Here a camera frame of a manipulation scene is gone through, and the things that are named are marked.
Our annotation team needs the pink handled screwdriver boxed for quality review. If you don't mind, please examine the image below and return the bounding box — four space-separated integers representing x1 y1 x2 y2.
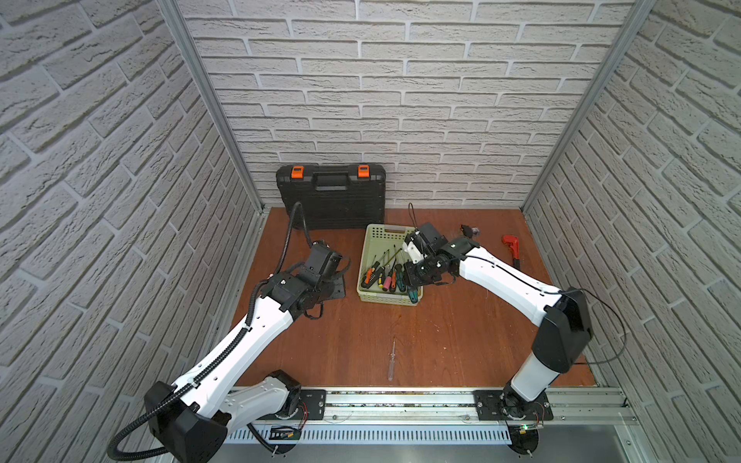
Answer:
382 264 393 292

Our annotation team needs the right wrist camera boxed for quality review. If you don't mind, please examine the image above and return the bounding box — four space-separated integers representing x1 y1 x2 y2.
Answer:
403 230 426 264

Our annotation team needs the red pipe wrench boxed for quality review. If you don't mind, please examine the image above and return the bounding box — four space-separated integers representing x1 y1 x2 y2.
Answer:
502 235 521 270

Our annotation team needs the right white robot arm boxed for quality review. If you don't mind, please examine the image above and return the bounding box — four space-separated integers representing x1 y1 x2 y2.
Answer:
403 223 594 419

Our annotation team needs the red black screwdriver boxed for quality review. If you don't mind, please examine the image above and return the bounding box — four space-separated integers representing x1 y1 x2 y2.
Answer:
389 260 398 293

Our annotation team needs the light green perforated bin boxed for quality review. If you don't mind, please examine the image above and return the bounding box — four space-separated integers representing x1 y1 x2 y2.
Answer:
356 224 424 307

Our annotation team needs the small black metal part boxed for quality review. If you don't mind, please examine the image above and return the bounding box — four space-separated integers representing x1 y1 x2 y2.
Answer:
460 225 480 239

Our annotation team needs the left black corrugated cable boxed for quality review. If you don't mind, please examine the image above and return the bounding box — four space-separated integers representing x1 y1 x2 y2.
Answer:
106 201 316 462

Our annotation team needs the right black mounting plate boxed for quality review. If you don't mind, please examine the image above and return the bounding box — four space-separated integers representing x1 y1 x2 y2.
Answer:
473 389 554 422

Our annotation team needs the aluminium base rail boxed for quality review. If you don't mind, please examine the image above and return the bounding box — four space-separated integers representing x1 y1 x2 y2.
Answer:
161 385 635 426

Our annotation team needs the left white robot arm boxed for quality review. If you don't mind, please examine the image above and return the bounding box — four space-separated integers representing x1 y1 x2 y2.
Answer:
145 242 345 462

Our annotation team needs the small clear slim screwdriver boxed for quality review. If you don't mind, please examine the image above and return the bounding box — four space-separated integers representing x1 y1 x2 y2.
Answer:
387 339 397 382

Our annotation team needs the small green black screwdriver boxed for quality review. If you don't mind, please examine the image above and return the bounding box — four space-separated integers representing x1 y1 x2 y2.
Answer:
395 260 408 293

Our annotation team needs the orange black screwdriver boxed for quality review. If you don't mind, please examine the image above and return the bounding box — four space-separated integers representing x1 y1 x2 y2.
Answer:
361 258 385 289

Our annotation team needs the black mounting plate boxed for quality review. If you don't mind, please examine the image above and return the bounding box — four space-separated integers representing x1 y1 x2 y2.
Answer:
473 389 554 422
258 389 327 422

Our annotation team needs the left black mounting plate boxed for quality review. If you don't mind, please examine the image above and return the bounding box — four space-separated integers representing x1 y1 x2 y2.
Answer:
258 389 327 422

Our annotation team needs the black plastic tool case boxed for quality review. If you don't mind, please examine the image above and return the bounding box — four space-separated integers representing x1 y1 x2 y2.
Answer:
276 164 387 231

